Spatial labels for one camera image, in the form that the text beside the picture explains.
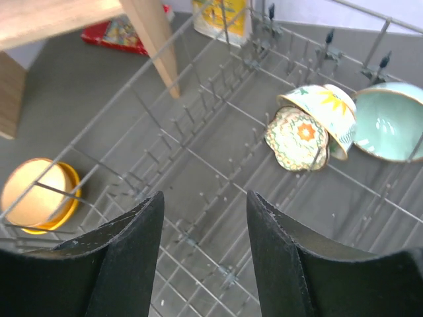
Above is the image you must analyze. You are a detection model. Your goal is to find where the beige bird-pattern bowl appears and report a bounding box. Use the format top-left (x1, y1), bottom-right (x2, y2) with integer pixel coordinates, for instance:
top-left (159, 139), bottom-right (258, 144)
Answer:
top-left (1, 158), bottom-right (72, 227)

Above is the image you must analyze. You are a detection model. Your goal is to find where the pale green ceramic bowl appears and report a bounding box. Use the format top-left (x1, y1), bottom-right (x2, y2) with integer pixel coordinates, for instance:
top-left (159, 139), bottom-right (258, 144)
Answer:
top-left (353, 82), bottom-right (422, 162)

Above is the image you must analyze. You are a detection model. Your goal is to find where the wooden two-tier shelf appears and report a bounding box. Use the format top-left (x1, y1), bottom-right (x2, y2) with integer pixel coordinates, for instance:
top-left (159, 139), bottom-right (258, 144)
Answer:
top-left (1, 1), bottom-right (176, 139)

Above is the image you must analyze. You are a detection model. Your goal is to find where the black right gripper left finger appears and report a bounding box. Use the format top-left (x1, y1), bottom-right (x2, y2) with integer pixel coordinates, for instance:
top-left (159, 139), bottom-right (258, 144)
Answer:
top-left (29, 190), bottom-right (165, 317)

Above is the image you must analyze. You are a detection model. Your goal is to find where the small red object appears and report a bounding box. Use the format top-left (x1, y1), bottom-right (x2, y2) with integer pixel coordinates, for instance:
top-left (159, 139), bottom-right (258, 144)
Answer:
top-left (81, 1), bottom-right (174, 56)

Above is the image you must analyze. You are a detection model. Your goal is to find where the grey wire dish rack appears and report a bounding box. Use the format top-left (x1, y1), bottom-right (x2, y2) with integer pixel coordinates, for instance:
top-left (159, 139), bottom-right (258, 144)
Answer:
top-left (1, 1), bottom-right (422, 316)

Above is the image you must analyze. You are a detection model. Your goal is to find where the colourful paperback book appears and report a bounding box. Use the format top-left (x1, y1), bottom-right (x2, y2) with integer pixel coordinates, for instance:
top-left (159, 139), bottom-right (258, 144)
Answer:
top-left (191, 0), bottom-right (252, 47)

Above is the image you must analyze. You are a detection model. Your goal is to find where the floral patterned ceramic bowl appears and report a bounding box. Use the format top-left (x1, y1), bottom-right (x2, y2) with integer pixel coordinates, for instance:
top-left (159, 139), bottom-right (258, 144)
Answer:
top-left (264, 106), bottom-right (330, 172)

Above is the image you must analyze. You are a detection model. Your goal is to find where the yellow plastic bowl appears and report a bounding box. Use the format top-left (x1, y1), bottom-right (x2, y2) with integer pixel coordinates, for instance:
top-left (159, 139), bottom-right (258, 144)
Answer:
top-left (21, 162), bottom-right (80, 235)

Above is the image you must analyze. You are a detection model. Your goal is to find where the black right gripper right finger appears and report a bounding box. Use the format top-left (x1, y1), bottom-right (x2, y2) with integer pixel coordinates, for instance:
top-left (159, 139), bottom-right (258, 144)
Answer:
top-left (246, 190), bottom-right (381, 317)

